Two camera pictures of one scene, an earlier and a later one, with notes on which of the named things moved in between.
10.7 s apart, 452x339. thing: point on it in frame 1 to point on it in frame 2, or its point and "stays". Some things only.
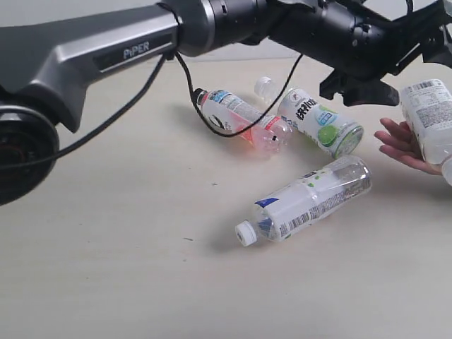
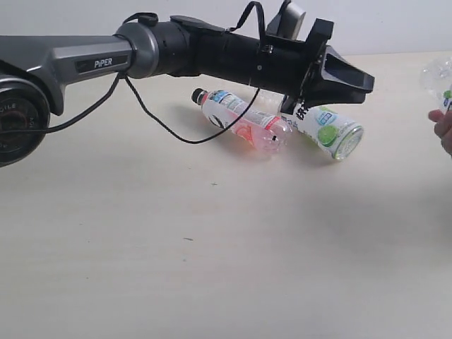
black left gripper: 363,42 to 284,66
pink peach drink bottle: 229,113 stays
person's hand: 402,144 to 443,127
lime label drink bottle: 323,125 stays
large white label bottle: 300,203 to 436,78
